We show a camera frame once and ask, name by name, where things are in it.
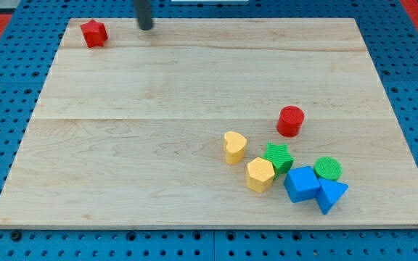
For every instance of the green cylinder block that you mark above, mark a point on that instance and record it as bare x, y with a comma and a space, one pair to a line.
328, 168

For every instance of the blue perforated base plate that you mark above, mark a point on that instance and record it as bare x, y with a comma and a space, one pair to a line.
27, 48

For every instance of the light wooden board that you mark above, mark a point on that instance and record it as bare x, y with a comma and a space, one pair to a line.
130, 135

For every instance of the blue cube block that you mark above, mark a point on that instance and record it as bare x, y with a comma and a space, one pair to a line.
301, 184

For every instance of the yellow hexagon block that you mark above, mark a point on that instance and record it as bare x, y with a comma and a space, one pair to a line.
259, 175

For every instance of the blue triangle block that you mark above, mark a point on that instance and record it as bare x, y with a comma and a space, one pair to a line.
329, 193

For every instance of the red cylinder block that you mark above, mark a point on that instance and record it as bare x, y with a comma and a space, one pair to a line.
290, 121

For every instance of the green star block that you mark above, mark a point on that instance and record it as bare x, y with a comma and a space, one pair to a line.
280, 157

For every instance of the red star block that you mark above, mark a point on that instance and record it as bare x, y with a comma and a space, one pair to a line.
94, 33

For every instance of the grey cylindrical robot arm stick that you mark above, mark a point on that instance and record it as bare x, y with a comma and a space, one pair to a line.
143, 14

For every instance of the yellow heart block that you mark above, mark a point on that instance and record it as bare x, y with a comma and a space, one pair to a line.
234, 147

